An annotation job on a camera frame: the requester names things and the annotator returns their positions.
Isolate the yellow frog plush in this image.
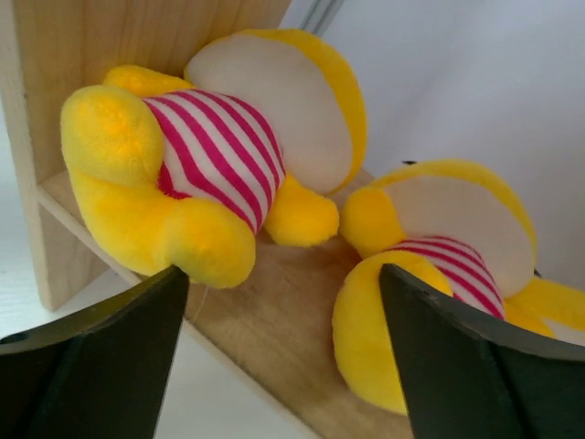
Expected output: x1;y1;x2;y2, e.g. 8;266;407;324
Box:
332;159;584;415
60;29;367;288

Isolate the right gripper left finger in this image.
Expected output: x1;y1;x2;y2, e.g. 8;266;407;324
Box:
1;267;189;439

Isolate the wooden two-tier shelf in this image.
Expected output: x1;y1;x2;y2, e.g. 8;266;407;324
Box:
1;1;411;438

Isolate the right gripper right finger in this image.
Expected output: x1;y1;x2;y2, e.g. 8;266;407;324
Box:
379;264;584;438

